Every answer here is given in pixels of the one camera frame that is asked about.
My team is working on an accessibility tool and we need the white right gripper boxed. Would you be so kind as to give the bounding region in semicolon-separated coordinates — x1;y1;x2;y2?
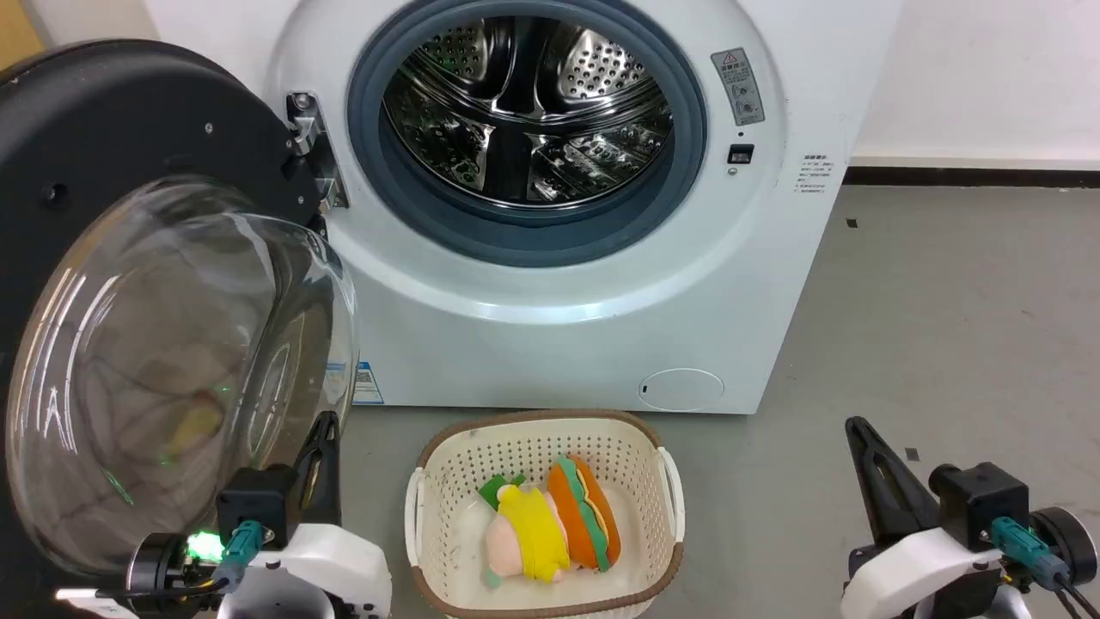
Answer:
840;416;1100;619

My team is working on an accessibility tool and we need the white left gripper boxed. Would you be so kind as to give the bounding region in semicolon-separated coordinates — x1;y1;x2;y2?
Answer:
129;413;393;619

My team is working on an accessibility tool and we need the black washer door glass bowl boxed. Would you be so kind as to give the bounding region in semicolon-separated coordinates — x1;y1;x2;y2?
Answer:
0;39;360;619

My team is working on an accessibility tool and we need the white front-load washing machine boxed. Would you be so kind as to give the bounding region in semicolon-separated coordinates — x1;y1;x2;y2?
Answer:
142;0;905;415

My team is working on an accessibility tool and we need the metal washer door hinge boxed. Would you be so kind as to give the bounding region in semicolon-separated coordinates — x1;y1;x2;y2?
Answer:
286;90;349;211

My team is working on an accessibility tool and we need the blue white label sticker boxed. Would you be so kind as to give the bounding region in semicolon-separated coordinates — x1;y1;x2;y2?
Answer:
351;361;385;406

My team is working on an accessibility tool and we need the cream plastic laundry basket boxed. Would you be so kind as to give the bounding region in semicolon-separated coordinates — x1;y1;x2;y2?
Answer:
404;409;687;619

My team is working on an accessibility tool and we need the yellow pink plush doll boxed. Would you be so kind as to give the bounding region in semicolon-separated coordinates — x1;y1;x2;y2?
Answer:
479;475;572;588

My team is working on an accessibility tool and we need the round white filter cover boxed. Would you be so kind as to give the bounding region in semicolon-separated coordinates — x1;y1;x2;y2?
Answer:
639;368;725;413

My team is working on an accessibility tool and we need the orange hamburger plush toy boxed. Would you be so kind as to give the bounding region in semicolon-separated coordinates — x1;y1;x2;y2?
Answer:
547;454;621;573

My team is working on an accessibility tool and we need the small printed text label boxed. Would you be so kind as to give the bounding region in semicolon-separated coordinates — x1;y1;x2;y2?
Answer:
795;155;833;195

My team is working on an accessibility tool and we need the grey warning sticker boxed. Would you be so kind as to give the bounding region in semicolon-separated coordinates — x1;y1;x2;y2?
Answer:
711;47;766;127

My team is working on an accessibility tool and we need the steel perforated washer drum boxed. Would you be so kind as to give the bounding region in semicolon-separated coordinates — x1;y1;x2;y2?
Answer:
382;15;675;207

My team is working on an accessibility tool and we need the yellow wooden board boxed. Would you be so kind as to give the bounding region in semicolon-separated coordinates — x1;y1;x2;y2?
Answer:
0;0;44;71

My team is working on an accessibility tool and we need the teal plug left gripper cable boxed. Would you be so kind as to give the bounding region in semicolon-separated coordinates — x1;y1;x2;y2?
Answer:
95;520;263;603

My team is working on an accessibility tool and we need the teal plug gripper cable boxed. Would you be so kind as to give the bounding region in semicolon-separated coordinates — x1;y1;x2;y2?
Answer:
95;520;263;603
990;516;1100;619

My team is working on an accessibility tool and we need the teal plug right gripper cable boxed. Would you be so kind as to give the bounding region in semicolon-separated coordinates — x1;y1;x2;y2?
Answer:
990;516;1100;619

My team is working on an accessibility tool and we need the black wall baseboard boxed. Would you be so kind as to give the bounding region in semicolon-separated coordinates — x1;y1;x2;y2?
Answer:
842;166;1100;188

